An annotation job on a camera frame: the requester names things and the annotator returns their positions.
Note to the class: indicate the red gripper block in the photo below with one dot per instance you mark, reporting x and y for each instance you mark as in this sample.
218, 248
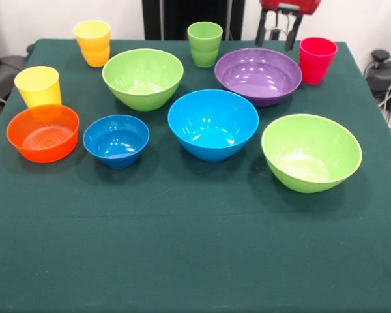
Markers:
299, 6

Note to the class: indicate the purple bowl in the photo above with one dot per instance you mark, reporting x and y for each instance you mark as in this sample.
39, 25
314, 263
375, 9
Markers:
257, 88

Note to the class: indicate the large light blue bowl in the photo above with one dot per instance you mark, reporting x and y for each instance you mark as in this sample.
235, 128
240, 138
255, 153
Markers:
211, 137

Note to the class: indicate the red cup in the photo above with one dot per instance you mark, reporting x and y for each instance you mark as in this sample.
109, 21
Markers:
316, 65

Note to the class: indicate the green cup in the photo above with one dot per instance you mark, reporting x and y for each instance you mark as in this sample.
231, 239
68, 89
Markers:
204, 49

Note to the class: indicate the black panel with poles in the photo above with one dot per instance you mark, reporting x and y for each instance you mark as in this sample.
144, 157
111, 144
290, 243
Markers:
182, 19

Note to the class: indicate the green bowl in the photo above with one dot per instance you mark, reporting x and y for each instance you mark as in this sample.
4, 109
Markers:
309, 159
143, 81

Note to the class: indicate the yellow orange cup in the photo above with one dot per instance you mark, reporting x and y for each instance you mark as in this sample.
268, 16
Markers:
92, 49

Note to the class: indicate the small dark blue bowl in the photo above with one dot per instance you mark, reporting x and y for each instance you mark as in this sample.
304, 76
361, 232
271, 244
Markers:
115, 143

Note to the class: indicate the dark green table cloth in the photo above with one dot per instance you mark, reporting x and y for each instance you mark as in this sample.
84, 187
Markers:
195, 244

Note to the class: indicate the orange bowl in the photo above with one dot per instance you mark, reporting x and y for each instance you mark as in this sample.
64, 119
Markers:
42, 143

